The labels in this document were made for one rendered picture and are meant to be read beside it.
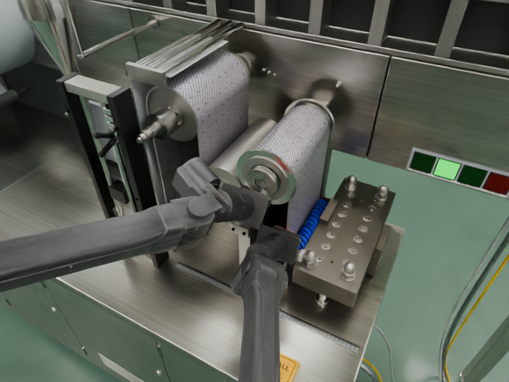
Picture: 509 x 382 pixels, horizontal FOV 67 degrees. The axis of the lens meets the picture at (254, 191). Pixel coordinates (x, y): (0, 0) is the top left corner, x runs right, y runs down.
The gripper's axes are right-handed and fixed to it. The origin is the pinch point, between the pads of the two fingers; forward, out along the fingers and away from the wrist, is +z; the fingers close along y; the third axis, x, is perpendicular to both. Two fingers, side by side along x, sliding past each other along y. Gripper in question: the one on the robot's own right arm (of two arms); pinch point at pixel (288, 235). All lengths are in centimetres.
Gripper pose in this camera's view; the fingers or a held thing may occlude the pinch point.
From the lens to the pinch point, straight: 97.9
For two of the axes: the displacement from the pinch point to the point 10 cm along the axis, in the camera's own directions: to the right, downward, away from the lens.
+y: 8.8, 3.1, -3.6
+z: 4.1, -1.2, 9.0
